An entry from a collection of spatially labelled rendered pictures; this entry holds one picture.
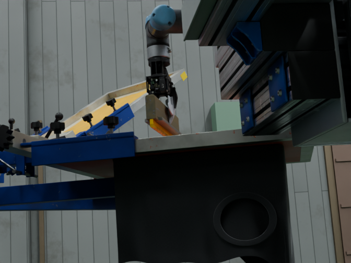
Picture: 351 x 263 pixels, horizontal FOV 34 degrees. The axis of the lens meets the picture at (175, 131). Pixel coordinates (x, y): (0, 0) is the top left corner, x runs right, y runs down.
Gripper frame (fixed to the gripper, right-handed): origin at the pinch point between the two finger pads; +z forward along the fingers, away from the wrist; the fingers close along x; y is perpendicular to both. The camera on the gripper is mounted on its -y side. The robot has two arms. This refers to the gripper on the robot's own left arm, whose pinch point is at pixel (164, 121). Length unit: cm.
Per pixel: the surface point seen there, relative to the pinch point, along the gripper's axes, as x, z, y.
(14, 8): -200, -187, -290
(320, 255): 60, 62, -401
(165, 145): 6.3, 12.9, 28.9
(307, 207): 52, 15, -398
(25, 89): -192, -107, -294
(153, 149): 2.8, 13.6, 28.9
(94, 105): -63, -38, -113
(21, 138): -35.7, 6.6, 29.1
